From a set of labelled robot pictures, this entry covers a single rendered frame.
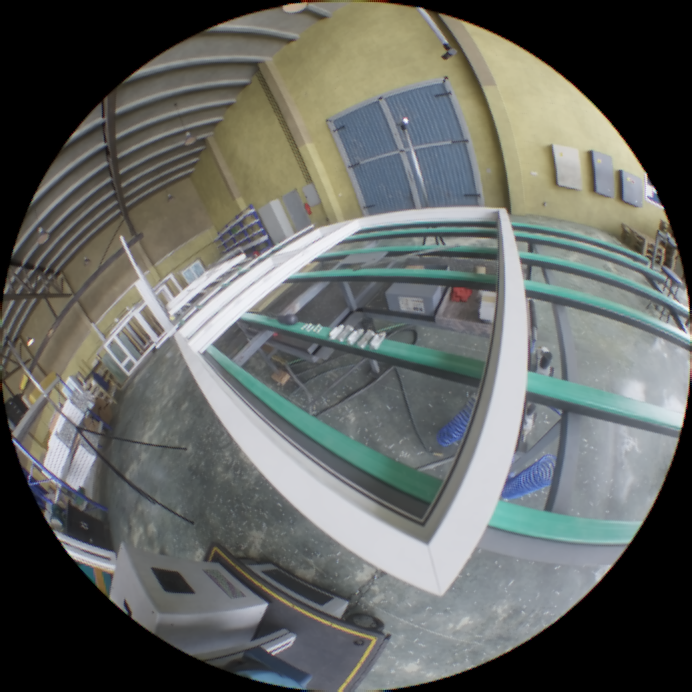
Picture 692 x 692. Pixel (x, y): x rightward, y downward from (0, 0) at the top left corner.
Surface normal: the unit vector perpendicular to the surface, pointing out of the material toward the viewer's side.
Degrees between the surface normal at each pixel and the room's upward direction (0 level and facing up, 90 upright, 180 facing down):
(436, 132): 90
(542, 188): 90
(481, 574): 0
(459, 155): 90
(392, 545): 0
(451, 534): 0
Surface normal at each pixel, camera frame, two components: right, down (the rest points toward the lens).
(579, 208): -0.56, 0.68
